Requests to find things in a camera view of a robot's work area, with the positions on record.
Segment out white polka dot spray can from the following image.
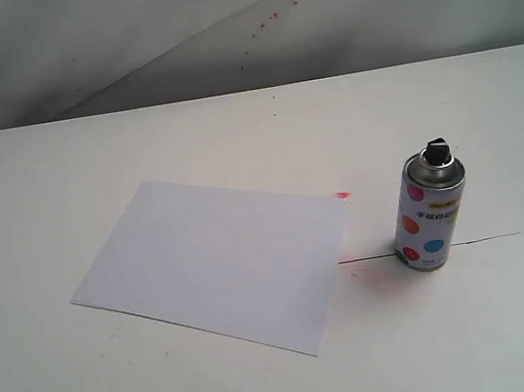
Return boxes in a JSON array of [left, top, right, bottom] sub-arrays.
[[394, 137, 465, 272]]

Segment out white paper sheet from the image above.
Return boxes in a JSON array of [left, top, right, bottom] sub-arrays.
[[72, 181, 347, 356]]

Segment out white backdrop sheet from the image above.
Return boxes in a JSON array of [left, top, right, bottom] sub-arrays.
[[0, 0, 524, 130]]

